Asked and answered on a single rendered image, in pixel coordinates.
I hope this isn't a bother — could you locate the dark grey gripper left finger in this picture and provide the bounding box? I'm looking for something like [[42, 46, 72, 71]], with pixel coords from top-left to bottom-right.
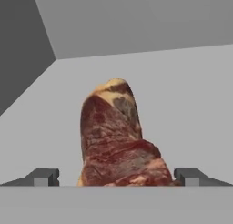
[[0, 168, 60, 187]]

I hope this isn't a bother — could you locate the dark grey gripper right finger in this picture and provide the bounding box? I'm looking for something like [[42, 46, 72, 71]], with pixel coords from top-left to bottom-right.
[[173, 168, 233, 187]]

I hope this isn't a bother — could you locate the raw red steak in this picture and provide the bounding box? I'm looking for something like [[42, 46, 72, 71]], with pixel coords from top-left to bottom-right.
[[76, 77, 183, 187]]

